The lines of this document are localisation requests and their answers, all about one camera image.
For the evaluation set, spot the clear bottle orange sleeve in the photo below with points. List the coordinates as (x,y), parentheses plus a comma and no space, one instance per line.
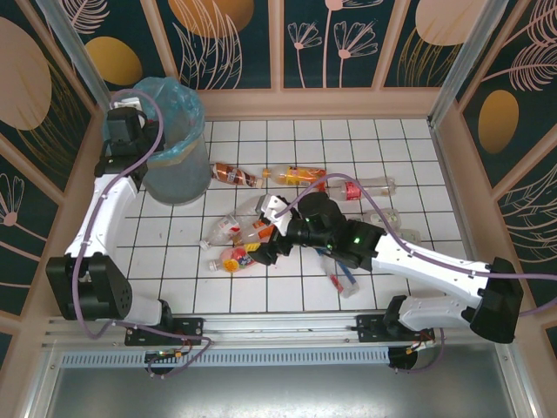
(264,233)

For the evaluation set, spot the pink peach drink bottle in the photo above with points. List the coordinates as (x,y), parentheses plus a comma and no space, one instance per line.
(230,261)

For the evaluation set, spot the red-capped clear water bottle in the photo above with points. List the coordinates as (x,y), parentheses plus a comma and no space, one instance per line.
(350,190)

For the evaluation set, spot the orange juice bottle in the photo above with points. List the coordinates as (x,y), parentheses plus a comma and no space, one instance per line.
(300,175)

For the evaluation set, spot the brown coffee drink bottle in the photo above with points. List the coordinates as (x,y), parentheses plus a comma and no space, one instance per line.
(232,175)

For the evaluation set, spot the blue-capped clear bottle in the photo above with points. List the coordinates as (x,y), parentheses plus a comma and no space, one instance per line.
(346,283)

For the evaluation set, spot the small clear plastic bottle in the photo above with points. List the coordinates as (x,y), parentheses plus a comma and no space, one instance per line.
(409,235)

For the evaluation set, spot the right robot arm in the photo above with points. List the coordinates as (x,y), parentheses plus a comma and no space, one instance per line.
(435,265)

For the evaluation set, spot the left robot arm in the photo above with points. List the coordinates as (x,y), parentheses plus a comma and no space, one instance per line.
(104,217)

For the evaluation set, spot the blue plastic bin liner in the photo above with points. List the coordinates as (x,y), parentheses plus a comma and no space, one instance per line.
(183,109)

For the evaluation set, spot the grey metal panel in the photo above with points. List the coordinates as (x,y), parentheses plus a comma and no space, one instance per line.
(278,392)

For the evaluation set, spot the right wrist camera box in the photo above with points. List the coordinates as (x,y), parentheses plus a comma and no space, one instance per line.
(274,204)

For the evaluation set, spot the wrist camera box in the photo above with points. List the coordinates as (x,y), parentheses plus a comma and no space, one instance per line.
(128,104)
(274,204)

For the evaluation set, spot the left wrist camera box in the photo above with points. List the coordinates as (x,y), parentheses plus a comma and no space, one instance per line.
(128,104)

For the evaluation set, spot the aluminium mounting rail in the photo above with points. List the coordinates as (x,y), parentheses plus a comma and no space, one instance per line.
(283,324)

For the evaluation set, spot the aluminium corner post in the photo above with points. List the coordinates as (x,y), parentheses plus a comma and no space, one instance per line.
(465,56)
(74,48)

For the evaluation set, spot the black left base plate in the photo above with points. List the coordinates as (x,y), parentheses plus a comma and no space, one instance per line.
(187,328)

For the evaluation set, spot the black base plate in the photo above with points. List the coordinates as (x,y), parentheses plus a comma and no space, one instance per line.
(370,328)
(187,328)

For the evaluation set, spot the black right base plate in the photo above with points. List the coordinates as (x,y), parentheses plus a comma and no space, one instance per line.
(370,328)

